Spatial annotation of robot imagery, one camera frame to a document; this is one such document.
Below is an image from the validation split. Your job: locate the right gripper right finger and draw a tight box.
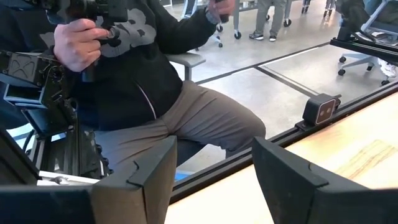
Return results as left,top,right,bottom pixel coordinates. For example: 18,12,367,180
251,136,398,224

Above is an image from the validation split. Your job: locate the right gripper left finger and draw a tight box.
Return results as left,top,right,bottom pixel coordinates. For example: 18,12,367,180
0,135,178,224

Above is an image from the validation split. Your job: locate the person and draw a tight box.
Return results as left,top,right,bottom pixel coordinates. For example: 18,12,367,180
0,0,267,187
248,0,292,42

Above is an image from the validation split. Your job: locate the light grey office chair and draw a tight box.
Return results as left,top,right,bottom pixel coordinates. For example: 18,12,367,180
337,0,398,86

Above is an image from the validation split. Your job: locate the person's hand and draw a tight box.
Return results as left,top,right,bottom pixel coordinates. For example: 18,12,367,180
207,0,236,20
53,18,109,73

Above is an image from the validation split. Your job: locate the white office chair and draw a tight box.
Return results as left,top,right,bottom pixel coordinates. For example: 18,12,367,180
335,0,398,78

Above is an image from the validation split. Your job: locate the black aluminium table frame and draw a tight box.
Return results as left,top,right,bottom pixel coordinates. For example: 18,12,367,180
169,81,398,205

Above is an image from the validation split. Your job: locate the black table-level camera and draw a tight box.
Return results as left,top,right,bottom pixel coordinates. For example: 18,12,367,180
302,93,342,127

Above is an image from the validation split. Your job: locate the black rail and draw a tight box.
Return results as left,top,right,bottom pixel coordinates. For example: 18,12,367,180
329,26,398,67

